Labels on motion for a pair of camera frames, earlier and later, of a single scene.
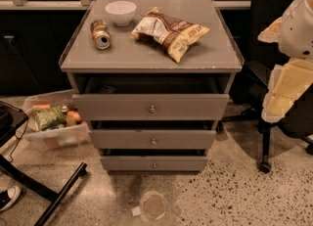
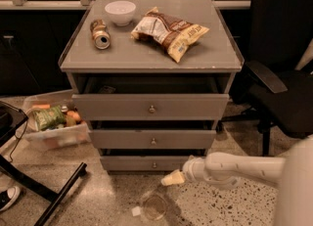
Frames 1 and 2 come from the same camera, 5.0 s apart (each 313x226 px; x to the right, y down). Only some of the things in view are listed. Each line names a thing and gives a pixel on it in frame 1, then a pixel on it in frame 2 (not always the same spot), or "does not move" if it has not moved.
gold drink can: (101, 34) does not move
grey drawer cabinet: (152, 74) does not move
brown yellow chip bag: (171, 33) does not move
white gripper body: (297, 35) → (192, 168)
